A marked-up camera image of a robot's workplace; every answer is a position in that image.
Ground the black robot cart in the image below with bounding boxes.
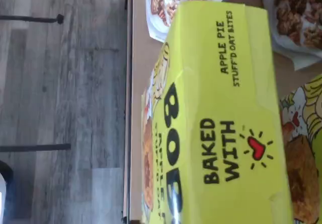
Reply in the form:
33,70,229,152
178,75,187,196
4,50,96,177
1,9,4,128
0,160,14,224

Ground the green oat bites box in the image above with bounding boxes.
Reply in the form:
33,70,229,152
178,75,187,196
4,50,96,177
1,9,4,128
140,1,295,224
279,74,322,224

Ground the thin black pole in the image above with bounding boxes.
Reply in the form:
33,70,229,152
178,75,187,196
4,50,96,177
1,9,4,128
0,14,65,25
0,143,71,152

